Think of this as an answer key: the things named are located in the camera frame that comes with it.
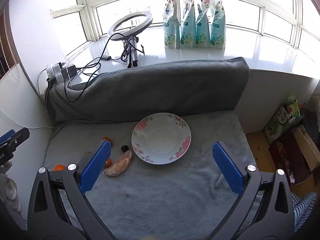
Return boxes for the white power strip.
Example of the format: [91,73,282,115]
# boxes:
[46,63,66,84]

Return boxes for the green printed carton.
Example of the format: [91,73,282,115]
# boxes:
[264,105,304,145]

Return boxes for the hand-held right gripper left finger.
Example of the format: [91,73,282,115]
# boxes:
[27,140,118,240]

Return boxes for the person's left hand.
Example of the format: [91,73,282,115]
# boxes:
[0,166,23,213]

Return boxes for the green snack packet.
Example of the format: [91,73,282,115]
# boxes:
[286,95,302,120]

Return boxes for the black power cable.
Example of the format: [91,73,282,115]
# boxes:
[65,29,133,103]

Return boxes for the white ring light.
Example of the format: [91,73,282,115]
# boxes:
[107,10,150,42]

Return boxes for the black power adapter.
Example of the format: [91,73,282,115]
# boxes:
[61,64,78,78]

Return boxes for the red cardboard box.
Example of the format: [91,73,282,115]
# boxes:
[269,125,320,187]

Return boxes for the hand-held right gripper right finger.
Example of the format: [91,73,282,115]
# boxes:
[205,141,295,240]

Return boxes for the rolled dark grey blanket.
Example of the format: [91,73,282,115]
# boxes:
[46,56,250,124]

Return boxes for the peeled pomelo segment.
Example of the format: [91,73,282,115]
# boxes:
[104,150,133,177]

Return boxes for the striped blue white clothing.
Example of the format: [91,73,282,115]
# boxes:
[290,192,318,234]

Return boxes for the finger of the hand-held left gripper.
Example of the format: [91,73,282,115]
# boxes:
[0,127,30,157]
[0,129,15,144]

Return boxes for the folded black tripod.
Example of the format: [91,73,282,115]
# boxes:
[121,36,145,68]

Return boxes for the white floral plate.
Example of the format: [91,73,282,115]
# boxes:
[132,112,192,165]

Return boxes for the thin white cable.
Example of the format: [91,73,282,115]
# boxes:
[0,109,54,130]

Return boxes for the light grey fleece blanket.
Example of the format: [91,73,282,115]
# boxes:
[42,111,258,240]

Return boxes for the white window frame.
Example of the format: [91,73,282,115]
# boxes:
[50,0,320,50]

